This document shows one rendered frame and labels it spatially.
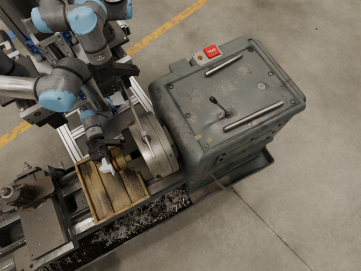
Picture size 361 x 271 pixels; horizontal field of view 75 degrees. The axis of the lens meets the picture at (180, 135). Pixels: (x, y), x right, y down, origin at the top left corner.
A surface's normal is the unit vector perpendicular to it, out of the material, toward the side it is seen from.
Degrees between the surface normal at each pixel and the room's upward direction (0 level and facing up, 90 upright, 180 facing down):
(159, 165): 53
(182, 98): 0
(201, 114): 0
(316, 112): 0
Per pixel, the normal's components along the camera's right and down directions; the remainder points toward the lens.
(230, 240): -0.03, -0.37
